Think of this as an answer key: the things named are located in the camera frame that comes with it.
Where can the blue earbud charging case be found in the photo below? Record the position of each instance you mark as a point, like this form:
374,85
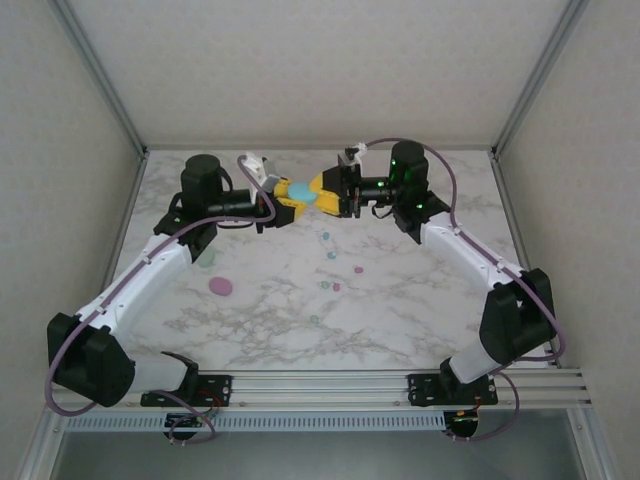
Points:
302,191

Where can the pink earbud charging case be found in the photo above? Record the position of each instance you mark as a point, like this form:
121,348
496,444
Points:
220,286

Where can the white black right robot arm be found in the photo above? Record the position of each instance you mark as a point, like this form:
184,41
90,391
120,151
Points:
465,250

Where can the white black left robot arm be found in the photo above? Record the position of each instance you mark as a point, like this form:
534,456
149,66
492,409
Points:
145,270

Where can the small circuit board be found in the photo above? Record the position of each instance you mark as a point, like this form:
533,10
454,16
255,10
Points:
182,422
462,422

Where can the aluminium back frame rail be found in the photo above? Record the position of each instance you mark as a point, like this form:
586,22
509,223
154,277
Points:
320,147

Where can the aluminium side frame rail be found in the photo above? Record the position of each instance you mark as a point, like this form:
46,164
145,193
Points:
129,200
509,200

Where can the aluminium frame post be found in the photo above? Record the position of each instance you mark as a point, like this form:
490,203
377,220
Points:
538,75
102,75

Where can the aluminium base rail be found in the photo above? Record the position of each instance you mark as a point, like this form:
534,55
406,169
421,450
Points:
320,387

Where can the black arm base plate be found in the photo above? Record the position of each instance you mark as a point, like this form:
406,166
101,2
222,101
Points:
422,390
220,387

